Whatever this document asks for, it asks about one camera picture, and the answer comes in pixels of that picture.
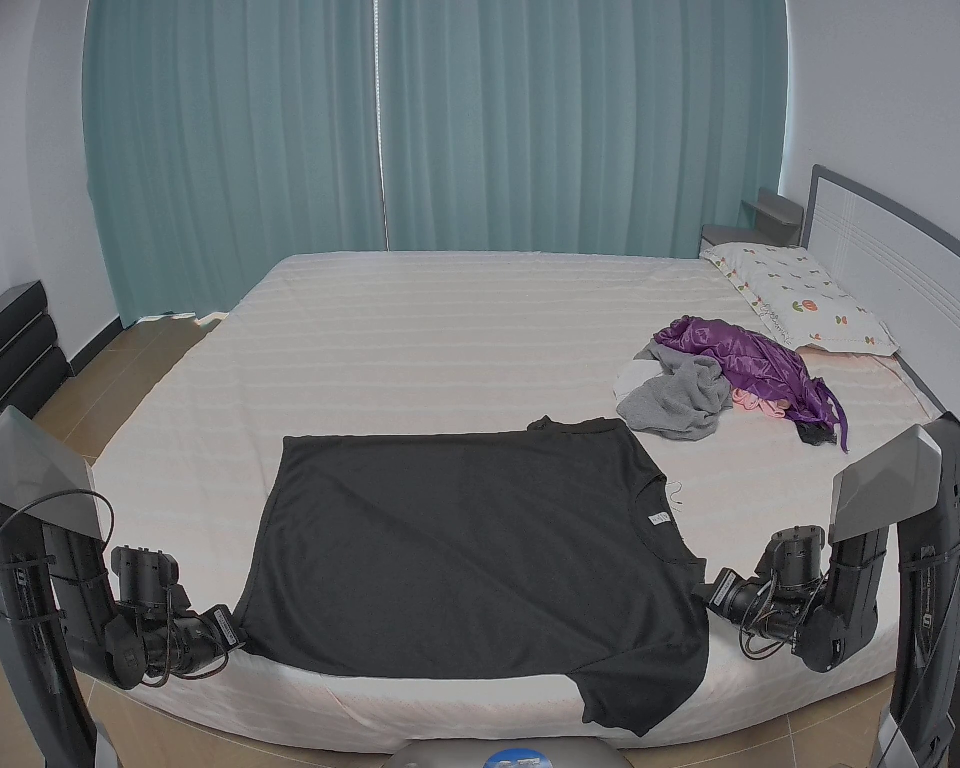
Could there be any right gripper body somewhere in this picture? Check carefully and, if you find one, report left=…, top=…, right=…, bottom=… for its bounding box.
left=694, top=567, right=763, bottom=624

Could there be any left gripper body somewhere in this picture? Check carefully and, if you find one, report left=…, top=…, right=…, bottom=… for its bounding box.
left=189, top=603, right=247, bottom=663

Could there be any black T-shirt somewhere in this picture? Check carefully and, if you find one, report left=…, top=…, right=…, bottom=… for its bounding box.
left=234, top=416, right=711, bottom=738

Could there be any bed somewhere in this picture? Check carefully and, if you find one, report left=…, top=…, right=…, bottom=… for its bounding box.
left=37, top=165, right=960, bottom=755

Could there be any pink garment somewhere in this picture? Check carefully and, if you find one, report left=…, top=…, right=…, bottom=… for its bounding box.
left=731, top=386, right=800, bottom=421

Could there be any grey garment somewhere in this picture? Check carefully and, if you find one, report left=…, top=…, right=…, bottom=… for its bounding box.
left=616, top=345, right=736, bottom=441

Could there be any white garment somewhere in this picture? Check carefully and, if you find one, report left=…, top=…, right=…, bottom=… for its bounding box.
left=613, top=360, right=665, bottom=399

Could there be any purple satin garment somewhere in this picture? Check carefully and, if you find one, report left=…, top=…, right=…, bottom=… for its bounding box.
left=652, top=315, right=852, bottom=455

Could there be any white printed pillow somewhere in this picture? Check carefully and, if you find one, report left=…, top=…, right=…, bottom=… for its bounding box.
left=701, top=241, right=901, bottom=355

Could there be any black chest of drawers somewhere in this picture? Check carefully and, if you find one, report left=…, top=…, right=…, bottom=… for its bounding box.
left=0, top=279, right=72, bottom=421

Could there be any grey bedside table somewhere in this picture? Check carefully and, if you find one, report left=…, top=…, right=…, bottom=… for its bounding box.
left=701, top=187, right=805, bottom=249

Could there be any blue-green curtain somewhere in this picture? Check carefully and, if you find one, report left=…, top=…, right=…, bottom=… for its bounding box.
left=378, top=0, right=789, bottom=260
left=82, top=0, right=391, bottom=324

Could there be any black cable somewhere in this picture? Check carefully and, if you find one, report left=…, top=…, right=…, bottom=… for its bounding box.
left=0, top=489, right=116, bottom=560

